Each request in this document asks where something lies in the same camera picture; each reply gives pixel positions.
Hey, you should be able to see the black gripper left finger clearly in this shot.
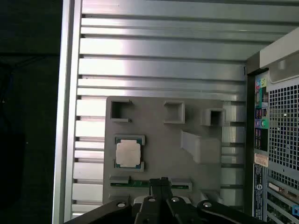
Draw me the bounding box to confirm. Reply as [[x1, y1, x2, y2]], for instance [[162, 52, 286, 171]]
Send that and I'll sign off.
[[63, 178, 164, 224]]

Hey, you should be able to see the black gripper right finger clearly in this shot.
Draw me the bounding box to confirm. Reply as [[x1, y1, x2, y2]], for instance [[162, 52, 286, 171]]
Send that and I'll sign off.
[[161, 176, 266, 224]]

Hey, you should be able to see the silver CPU with green edge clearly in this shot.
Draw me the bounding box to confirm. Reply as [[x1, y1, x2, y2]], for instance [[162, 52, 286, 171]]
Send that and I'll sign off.
[[114, 136, 144, 168]]

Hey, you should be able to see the green RAM stick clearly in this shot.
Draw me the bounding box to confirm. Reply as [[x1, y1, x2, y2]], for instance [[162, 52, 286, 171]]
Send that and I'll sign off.
[[110, 180, 191, 189]]

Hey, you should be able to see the grey plastic parts rack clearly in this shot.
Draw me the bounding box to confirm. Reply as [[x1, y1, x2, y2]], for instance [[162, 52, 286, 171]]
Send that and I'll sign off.
[[102, 95, 227, 207]]

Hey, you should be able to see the open PC case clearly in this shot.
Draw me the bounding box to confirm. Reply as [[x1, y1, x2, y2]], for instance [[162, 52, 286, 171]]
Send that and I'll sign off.
[[244, 25, 299, 224]]

